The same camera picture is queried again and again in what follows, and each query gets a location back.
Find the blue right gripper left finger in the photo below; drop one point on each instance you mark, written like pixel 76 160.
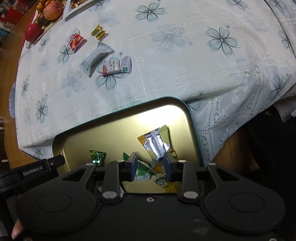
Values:
pixel 131 166

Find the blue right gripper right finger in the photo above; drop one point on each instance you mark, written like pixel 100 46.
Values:
pixel 170 167

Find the green white snack packet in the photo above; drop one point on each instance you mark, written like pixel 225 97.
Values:
pixel 144 171

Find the yellow green pea packet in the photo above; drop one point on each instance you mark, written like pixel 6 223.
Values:
pixel 168 186

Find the silver yellow snack packet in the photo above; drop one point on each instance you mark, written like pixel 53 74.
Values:
pixel 157 143

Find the green foil candy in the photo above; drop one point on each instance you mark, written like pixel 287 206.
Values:
pixel 97 158

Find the gold metal tin tray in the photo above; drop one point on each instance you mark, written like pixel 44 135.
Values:
pixel 116 134

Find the white pink snack bar packet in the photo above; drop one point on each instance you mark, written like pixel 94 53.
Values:
pixel 117 65

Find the long white snack packet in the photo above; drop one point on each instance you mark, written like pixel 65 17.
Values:
pixel 96 55

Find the red white hawthorn packet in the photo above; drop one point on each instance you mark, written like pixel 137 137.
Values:
pixel 75 39

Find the small gold candy packet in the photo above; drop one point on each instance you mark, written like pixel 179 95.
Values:
pixel 98 32

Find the white floral tablecloth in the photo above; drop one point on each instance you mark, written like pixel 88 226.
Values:
pixel 227 60

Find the wooden fruit tray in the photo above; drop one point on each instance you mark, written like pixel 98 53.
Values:
pixel 40 19

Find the red apple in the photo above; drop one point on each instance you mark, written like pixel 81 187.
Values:
pixel 33 31

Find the white rectangular plate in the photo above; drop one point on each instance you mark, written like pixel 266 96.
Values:
pixel 70 10

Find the large pink-orange apple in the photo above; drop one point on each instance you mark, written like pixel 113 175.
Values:
pixel 53 10

